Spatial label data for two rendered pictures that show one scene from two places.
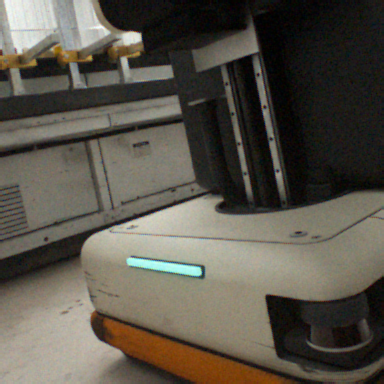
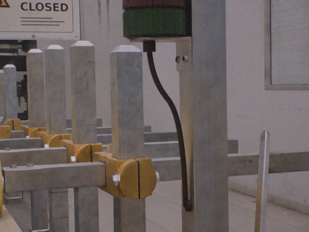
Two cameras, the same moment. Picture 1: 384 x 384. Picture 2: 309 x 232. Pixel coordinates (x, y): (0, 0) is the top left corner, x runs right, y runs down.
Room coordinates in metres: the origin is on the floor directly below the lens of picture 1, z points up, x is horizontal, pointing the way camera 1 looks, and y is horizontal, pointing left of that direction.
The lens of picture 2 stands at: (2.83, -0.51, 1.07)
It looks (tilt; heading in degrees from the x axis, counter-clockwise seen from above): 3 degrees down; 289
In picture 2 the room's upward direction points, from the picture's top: 1 degrees counter-clockwise
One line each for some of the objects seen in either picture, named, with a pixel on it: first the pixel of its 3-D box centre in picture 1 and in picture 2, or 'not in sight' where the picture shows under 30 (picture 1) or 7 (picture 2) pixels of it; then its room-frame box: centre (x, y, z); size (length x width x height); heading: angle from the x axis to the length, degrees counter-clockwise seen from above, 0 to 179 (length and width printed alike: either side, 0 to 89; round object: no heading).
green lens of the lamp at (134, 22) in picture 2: not in sight; (154, 24); (3.02, -1.09, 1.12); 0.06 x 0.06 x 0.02
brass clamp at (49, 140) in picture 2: not in sight; (54, 144); (3.46, -1.73, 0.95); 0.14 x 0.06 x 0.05; 128
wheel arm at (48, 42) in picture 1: (30, 56); not in sight; (1.71, 0.37, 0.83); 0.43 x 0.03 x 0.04; 38
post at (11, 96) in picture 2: not in sight; (11, 140); (3.91, -2.30, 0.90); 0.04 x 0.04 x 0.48; 38
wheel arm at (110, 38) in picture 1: (88, 51); not in sight; (1.87, 0.18, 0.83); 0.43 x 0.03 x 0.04; 38
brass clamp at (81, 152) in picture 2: not in sight; (81, 156); (3.31, -1.53, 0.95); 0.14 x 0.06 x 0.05; 128
